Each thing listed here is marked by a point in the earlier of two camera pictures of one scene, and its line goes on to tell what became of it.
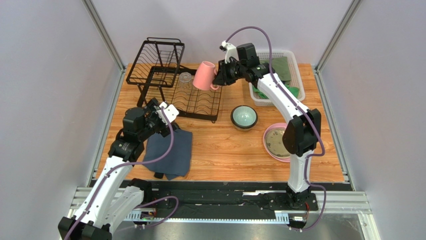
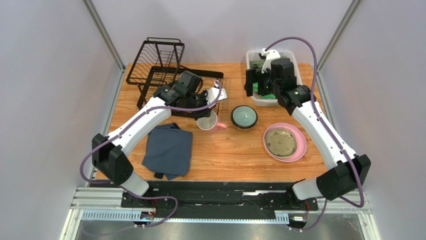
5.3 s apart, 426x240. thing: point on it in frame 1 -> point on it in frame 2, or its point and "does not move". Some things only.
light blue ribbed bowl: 244,115 does not move
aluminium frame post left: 107,40 does not move
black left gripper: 150,109 -> 204,113
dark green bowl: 241,127 does not move
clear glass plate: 274,142 does not move
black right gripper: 220,74 -> 251,81
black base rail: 172,197 does not move
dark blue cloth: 178,161 does not move
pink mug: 204,76 -> 211,123
